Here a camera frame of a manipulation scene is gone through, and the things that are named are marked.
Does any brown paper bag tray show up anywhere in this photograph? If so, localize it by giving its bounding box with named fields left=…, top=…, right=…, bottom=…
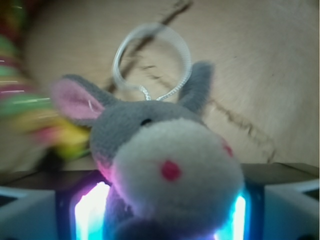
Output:
left=0, top=0, right=320, bottom=166

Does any illuminated gripper right finger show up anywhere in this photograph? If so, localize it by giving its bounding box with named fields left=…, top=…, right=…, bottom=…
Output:
left=214, top=163, right=320, bottom=240

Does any left twisted colorful rope stick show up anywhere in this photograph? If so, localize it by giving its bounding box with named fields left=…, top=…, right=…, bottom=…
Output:
left=0, top=0, right=90, bottom=162

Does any gray plush donkey toy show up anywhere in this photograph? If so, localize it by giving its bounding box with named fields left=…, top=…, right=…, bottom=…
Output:
left=51, top=22, right=245, bottom=240

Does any illuminated gripper left finger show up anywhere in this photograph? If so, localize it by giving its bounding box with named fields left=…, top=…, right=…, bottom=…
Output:
left=0, top=170, right=110, bottom=240

